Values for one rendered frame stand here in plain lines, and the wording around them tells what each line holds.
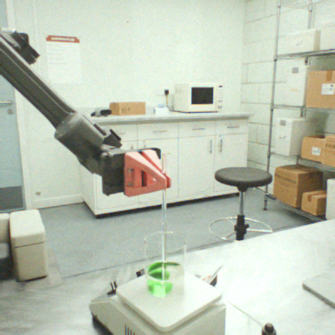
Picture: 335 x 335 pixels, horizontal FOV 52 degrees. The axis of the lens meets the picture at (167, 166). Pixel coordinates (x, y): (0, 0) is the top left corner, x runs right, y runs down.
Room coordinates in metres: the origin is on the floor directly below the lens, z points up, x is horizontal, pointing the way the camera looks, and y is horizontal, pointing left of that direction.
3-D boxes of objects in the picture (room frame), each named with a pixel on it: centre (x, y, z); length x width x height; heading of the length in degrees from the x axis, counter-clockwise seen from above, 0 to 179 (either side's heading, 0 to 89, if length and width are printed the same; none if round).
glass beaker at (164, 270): (0.46, 0.00, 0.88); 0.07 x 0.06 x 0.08; 136
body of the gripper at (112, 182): (0.54, 0.07, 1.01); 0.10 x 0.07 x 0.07; 127
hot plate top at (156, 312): (0.46, 0.00, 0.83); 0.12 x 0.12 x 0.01; 41
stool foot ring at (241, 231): (1.98, -0.46, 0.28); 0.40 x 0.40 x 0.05
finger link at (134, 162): (0.49, 0.02, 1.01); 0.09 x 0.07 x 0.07; 37
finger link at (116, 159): (0.48, 0.03, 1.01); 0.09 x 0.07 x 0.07; 37
